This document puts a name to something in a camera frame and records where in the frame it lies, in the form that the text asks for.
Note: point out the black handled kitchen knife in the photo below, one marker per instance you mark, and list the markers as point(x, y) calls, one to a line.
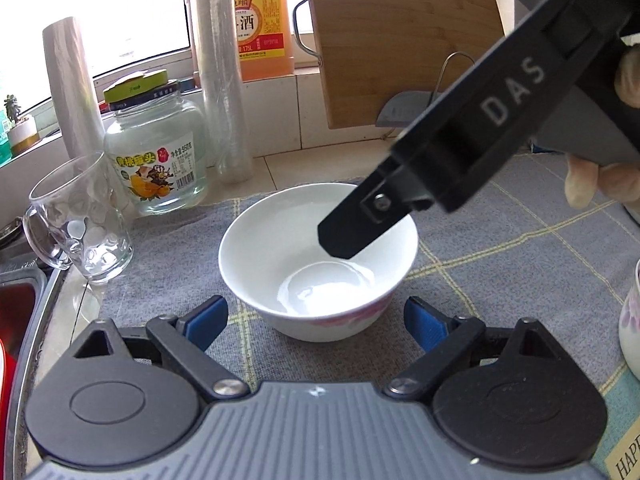
point(403, 108)

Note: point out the clear glass mug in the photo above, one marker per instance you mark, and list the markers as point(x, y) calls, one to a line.
point(72, 220)

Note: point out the white floral bowl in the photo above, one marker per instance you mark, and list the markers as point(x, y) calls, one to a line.
point(271, 260)
point(629, 325)

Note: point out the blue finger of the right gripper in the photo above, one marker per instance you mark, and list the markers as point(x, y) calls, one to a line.
point(386, 196)

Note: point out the orange cooking wine jug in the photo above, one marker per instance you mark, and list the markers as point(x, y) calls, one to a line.
point(264, 39)

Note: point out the bamboo cutting board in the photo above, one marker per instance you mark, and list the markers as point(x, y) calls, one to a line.
point(371, 50)

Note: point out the steel kitchen sink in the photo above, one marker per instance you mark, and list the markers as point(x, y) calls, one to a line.
point(29, 290)

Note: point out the gloved right hand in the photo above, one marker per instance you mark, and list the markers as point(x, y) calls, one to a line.
point(618, 181)

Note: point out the green dish soap bottle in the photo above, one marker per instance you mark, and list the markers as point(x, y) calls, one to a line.
point(5, 144)

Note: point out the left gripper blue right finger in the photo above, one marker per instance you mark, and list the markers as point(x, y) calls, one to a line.
point(448, 345)

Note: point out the glass jar green lid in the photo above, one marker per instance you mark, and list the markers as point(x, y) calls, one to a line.
point(157, 142)

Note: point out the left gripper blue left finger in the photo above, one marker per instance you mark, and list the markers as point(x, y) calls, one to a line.
point(182, 343)

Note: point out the grey blue checked cloth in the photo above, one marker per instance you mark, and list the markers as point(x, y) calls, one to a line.
point(516, 250)

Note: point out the small potted plant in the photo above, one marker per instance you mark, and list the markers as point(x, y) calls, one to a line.
point(23, 133)

